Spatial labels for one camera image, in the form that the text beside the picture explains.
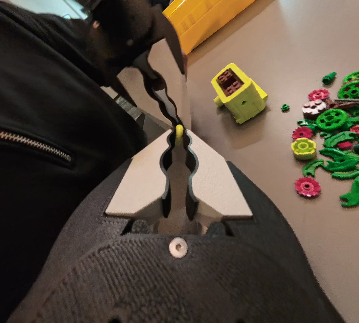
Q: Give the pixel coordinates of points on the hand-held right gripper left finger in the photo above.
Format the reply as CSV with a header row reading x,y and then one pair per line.
x,y
137,188

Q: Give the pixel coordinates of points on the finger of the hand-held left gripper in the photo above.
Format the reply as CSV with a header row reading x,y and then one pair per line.
x,y
165,104
174,82

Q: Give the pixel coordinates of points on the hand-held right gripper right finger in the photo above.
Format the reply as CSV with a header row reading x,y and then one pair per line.
x,y
221,188

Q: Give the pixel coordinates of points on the lime round toy piece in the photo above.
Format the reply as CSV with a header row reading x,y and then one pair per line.
x,y
179,134

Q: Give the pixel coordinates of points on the lime toy brick pot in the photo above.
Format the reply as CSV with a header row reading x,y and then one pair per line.
x,y
241,96

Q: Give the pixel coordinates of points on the yellow plastic bin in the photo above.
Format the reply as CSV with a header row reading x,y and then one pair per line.
x,y
224,0

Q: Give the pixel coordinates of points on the person's black jacket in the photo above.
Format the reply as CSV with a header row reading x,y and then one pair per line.
x,y
42,132

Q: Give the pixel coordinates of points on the pile of small toy pieces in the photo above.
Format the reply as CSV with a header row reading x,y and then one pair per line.
x,y
331,132

